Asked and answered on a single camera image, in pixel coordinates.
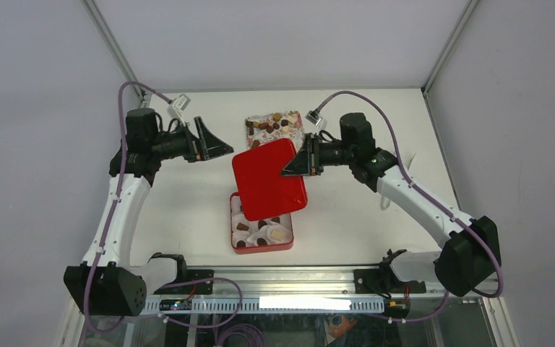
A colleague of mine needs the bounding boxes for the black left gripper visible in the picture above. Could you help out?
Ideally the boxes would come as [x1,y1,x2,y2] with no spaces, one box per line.
[152,116,233,163]

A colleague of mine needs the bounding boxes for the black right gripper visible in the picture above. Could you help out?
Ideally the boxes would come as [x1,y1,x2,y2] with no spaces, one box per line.
[280,133,356,177]

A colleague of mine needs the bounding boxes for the red box lid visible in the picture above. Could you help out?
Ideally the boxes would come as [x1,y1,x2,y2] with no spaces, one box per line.
[232,139,308,220]

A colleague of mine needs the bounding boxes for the red square chocolate box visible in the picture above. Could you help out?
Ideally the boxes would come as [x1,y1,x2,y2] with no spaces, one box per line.
[229,192,295,254]

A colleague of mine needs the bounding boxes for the silver metal tweezers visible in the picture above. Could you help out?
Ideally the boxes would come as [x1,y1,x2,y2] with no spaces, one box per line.
[379,196,391,210]

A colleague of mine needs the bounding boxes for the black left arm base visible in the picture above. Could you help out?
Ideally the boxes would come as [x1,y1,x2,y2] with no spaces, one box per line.
[154,268,215,296]

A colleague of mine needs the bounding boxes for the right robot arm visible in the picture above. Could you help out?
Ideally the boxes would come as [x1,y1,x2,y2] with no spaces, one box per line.
[281,113,500,297]

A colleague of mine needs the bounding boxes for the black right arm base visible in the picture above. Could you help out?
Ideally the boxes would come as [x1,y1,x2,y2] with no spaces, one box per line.
[353,267,426,294]

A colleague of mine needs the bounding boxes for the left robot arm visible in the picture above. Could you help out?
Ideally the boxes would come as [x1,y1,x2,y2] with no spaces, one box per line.
[64,108,234,317]

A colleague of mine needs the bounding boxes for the floral rectangular tray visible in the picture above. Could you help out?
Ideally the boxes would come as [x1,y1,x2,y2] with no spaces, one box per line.
[244,111,305,151]

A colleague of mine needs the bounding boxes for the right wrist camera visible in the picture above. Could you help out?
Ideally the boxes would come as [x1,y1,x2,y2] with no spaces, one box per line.
[305,110,325,128]

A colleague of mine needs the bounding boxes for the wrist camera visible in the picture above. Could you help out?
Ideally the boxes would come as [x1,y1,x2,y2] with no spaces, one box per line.
[305,110,325,128]
[168,94,191,117]

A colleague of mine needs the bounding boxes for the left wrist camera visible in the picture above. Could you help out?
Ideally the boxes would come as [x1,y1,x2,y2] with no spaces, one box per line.
[168,94,191,117]

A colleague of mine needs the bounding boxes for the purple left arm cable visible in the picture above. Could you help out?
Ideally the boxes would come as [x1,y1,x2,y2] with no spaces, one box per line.
[82,81,244,335]

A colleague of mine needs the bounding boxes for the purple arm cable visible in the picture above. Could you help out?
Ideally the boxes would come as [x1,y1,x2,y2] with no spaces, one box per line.
[317,90,505,323]
[82,81,244,335]

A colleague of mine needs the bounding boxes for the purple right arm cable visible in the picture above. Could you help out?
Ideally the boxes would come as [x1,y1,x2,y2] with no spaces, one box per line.
[317,90,505,323]

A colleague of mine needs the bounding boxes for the aluminium frame rail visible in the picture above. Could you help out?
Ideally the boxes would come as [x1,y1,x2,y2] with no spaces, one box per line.
[70,265,502,300]

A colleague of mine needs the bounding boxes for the white perforated cable duct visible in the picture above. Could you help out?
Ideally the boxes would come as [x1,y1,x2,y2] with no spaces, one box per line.
[140,296,384,317]

